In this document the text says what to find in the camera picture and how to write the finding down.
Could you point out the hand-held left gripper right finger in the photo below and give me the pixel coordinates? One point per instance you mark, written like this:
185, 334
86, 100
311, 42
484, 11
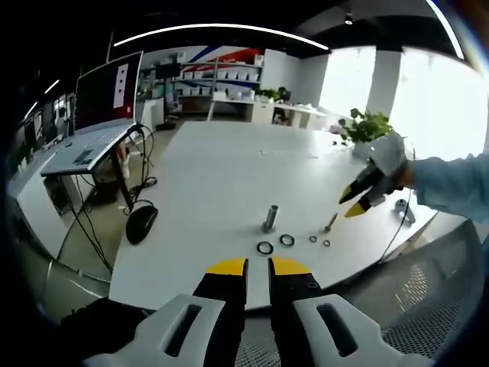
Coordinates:
336, 329

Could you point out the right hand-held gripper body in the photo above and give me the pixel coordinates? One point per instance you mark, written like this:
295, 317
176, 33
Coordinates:
389, 154

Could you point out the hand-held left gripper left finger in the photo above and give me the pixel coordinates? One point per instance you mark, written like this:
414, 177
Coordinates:
172, 329

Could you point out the large metal washer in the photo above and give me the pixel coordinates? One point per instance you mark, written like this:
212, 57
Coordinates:
280, 239
258, 247

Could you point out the metal threaded stud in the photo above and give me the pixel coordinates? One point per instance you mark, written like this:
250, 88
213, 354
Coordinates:
271, 219

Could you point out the person's right hand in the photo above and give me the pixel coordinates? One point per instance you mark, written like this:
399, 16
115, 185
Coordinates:
407, 177

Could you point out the potted green plant white pot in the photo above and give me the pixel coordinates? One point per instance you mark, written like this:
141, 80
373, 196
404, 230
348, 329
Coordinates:
368, 128

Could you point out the small metal bolt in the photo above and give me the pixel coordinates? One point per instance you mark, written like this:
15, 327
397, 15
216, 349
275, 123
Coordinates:
331, 222

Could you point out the white vr controller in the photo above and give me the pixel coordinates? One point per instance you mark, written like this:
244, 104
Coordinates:
404, 209

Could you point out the grey mesh office chair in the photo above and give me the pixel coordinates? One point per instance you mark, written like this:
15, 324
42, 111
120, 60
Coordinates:
420, 290

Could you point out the black computer mouse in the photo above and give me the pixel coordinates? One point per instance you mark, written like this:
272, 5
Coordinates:
141, 225

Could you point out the white low counter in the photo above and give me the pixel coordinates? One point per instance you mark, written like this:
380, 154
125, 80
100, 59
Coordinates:
267, 111

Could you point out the row of small green plants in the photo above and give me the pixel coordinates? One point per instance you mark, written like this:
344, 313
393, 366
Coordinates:
271, 93

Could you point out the long ceiling light strip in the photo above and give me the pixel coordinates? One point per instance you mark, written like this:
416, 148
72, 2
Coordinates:
447, 26
221, 26

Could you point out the laptop stand with black leg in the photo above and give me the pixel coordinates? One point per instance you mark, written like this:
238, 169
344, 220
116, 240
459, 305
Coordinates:
122, 179

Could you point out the shelf of white boxes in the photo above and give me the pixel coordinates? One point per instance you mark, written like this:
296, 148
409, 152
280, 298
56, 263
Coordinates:
225, 72

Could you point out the black monitor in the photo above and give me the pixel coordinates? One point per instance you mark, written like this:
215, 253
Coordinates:
168, 69

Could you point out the white laptop with red screen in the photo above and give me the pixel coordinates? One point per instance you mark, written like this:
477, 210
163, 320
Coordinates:
103, 91

